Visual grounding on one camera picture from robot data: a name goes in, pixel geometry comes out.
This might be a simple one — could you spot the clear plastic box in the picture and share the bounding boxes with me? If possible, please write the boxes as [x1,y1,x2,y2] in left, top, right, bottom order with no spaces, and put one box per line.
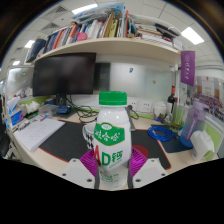
[38,103,60,119]

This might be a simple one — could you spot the white wall socket row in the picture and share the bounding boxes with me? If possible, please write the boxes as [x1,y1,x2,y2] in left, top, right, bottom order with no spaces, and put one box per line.
[128,98,154,114]

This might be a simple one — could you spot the coiled blue cable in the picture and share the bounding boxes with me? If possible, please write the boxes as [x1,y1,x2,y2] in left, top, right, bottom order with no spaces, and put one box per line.
[147,124,175,143]

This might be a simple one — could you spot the flat round red coaster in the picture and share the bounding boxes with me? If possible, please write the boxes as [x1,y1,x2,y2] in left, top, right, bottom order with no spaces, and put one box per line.
[131,144,150,160]

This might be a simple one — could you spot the small blue device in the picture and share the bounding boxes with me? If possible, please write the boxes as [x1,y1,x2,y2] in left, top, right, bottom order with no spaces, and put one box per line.
[56,104,73,116]

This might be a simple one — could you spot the group photo poster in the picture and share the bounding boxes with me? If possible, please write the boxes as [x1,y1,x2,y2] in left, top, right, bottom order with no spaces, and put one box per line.
[186,75,224,123]

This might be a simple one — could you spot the dark blue mouse pad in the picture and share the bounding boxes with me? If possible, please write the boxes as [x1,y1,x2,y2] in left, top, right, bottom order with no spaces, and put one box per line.
[149,124,192,154]

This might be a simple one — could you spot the beige shelf full of books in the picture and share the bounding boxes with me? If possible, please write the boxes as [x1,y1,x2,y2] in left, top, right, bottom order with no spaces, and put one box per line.
[24,3,184,66]

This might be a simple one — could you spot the dark wine bottle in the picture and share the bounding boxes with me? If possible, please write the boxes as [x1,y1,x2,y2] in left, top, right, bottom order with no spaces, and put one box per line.
[166,85,177,116]

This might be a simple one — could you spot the white tissue pack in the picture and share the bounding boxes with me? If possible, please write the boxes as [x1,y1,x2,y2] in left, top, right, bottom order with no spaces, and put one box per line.
[189,129,215,163]

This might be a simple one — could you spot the purple translucent water jug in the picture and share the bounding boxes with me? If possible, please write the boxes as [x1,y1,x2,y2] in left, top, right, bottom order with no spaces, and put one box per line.
[179,99,207,149]

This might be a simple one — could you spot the white lidded cup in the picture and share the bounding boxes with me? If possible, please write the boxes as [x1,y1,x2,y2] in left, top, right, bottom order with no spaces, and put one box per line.
[153,101,168,118]

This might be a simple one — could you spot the green glass with straws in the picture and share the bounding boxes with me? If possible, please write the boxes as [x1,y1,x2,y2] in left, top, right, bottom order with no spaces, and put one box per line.
[171,104,186,133]

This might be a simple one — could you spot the tangled black cables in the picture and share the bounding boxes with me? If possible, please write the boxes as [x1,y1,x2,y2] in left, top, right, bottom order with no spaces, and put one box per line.
[66,96,100,124]

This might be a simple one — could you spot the purple pennant flag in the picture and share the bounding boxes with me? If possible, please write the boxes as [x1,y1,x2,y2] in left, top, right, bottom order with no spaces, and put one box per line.
[180,50,196,87]

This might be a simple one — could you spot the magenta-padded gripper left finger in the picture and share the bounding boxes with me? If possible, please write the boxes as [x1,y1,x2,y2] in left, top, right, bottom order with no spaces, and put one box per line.
[61,148,101,190]

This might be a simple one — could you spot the black computer monitor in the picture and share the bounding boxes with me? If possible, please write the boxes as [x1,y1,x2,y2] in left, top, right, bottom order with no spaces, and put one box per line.
[32,52,97,107]

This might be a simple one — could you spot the blue white tissue box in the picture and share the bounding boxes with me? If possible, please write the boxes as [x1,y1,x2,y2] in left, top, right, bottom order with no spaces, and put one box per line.
[5,96,26,128]

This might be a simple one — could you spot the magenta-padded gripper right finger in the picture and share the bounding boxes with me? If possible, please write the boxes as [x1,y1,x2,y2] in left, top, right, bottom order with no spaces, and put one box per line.
[126,147,168,190]

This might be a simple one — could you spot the ceiling light panels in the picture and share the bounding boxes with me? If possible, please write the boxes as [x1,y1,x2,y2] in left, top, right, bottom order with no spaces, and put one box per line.
[11,3,205,66]

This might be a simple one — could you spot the black white checkered mug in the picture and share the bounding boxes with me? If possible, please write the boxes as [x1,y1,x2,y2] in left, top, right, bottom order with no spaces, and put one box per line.
[82,121,98,151]

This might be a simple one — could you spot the white drink bottle green cap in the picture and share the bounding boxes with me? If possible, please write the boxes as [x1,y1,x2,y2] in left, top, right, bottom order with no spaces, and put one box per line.
[92,90,133,191]

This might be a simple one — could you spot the black desk mat red edge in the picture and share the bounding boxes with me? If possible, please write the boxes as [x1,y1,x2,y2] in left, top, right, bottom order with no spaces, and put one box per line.
[39,120,173,171]

